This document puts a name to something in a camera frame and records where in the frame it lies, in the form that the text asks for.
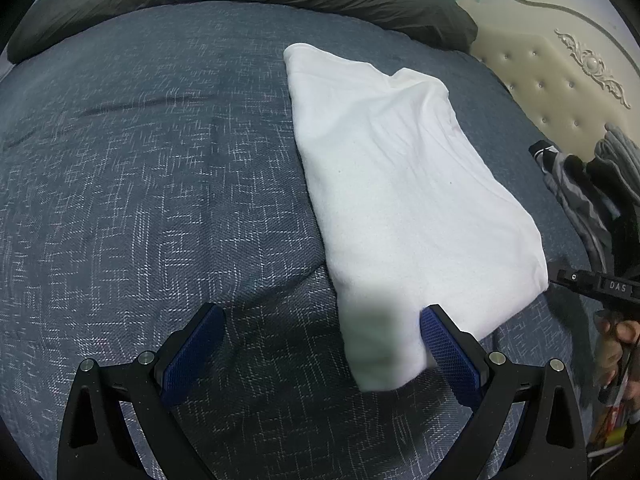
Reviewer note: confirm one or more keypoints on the cream tufted headboard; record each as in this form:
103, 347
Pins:
540, 70

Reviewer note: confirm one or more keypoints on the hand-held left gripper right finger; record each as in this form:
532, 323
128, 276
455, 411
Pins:
450, 355

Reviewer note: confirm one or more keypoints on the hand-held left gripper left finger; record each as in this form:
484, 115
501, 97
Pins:
192, 355

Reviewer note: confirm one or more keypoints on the person's right hand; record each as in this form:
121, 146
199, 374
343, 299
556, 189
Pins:
625, 355

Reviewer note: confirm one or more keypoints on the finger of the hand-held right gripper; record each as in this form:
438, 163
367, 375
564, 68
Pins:
560, 276

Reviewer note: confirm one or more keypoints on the grey striped clothes heap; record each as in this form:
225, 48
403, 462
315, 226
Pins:
585, 195

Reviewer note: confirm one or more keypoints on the white long-sleeve shirt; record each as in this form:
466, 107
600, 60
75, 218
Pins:
400, 200

